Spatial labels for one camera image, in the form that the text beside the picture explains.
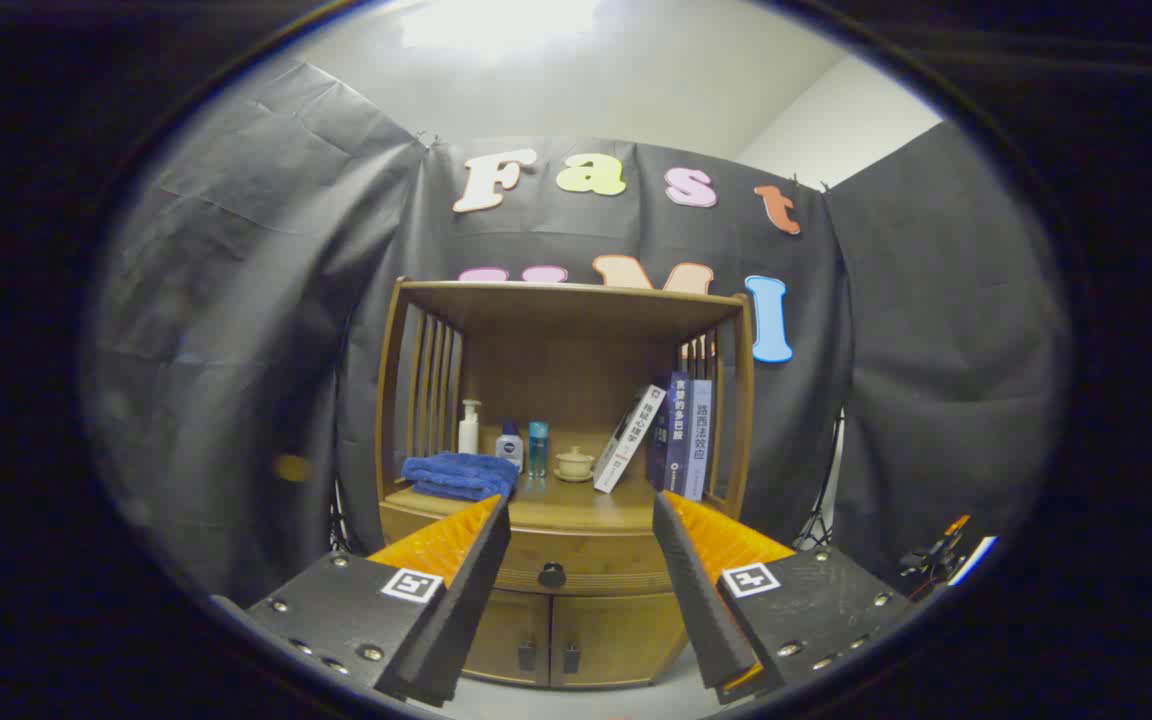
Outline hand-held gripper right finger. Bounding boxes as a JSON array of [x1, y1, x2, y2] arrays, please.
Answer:
[[651, 490, 915, 704]]

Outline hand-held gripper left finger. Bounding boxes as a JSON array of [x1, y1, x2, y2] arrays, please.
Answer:
[[241, 493, 513, 707]]

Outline wooden drawer with black knob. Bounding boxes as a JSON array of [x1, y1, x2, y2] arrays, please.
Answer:
[[379, 500, 682, 599]]

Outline wooden cabinet door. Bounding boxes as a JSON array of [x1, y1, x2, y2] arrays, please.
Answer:
[[461, 588, 552, 687], [550, 592, 689, 689]]

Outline wooden countertop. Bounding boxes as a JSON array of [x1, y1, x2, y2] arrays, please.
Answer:
[[386, 478, 727, 534]]

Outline wooden cabinet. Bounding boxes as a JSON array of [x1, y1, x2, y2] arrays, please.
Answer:
[[374, 278, 755, 691]]

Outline folded blue towel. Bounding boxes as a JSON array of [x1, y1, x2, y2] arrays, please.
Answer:
[[401, 452, 519, 502]]

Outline black light stand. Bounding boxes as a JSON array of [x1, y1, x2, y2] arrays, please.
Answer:
[[796, 410, 849, 551]]

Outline light blue book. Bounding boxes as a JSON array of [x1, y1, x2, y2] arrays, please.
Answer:
[[684, 379, 714, 502]]

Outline dark blue book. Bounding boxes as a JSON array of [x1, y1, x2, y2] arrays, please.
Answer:
[[648, 372, 691, 496]]

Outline white book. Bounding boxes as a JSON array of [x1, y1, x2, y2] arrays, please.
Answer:
[[593, 385, 667, 494]]

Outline black and orange device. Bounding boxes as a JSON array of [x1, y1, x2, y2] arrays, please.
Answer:
[[898, 515, 972, 583]]

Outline white table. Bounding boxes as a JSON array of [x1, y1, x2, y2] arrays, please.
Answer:
[[946, 537, 997, 587]]

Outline black backdrop cloth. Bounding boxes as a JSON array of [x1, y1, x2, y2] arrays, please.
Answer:
[[86, 60, 1072, 601]]

